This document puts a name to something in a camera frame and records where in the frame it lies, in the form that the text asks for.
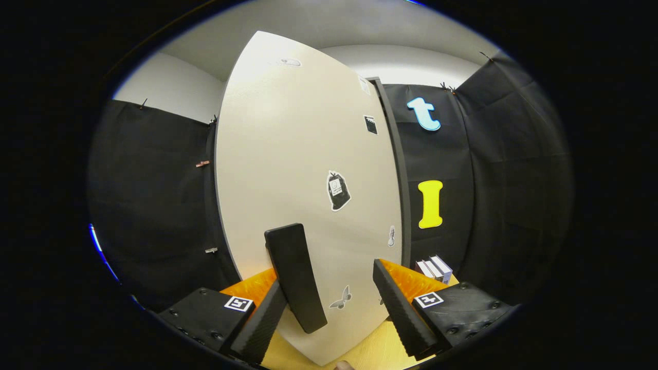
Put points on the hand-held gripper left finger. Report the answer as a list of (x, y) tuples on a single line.
[(262, 324)]

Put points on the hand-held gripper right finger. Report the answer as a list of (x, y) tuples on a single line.
[(398, 313)]

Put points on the dark grey shoe cabinet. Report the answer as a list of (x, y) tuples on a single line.
[(401, 180)]

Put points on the beige shoe cabinet door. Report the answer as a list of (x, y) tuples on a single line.
[(288, 154)]

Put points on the black backdrop cloth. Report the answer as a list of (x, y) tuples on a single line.
[(149, 205)]

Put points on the copper clip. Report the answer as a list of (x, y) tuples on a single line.
[(202, 164)]

